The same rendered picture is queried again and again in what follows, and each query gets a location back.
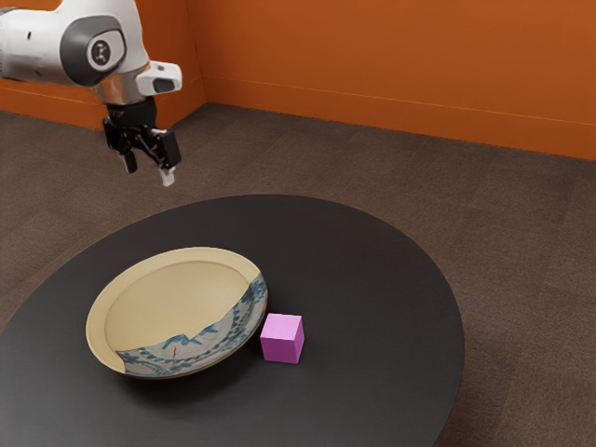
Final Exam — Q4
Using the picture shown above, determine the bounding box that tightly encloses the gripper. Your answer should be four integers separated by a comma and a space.
102, 98, 182, 188

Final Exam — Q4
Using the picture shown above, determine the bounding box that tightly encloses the cream plate with blue pattern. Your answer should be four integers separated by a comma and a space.
85, 247, 268, 379

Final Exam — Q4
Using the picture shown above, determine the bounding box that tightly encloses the pink cube block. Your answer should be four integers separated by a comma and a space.
259, 312, 305, 365

